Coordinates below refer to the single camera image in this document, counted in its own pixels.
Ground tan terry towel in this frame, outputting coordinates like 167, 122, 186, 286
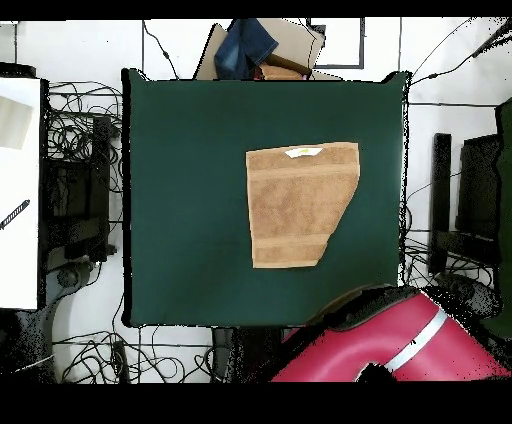
244, 141, 362, 270

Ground dark green table cloth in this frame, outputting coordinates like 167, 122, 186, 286
121, 67, 411, 329

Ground blue denim jeans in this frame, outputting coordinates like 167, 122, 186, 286
213, 17, 280, 80

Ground brown cardboard box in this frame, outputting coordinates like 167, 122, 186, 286
193, 17, 343, 81

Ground black power strip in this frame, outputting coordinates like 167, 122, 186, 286
111, 338, 131, 384

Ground black striped stick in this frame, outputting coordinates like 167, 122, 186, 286
0, 198, 32, 231

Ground white side table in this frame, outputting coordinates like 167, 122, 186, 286
0, 77, 43, 310

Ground black metal frame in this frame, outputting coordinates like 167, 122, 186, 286
426, 132, 503, 277
39, 115, 117, 263

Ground black cable tangle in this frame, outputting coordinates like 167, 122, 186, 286
399, 171, 499, 289
45, 79, 124, 193
51, 324, 215, 384

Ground thin black cable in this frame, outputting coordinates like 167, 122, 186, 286
141, 19, 180, 80

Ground grey square frame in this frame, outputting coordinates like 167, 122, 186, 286
307, 17, 366, 70

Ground black cable with connector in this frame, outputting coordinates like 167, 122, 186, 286
410, 17, 512, 86

